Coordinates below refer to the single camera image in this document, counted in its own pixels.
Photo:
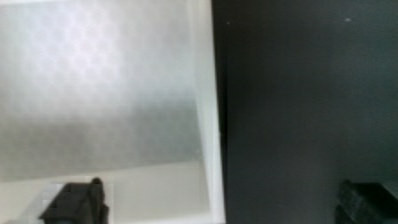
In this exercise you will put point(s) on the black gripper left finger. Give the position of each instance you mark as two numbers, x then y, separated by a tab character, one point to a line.
79	206

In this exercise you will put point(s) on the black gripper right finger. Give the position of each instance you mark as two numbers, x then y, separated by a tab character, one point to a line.
367	204

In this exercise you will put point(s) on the white front drawer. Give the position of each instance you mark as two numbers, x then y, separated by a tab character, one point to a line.
109	115

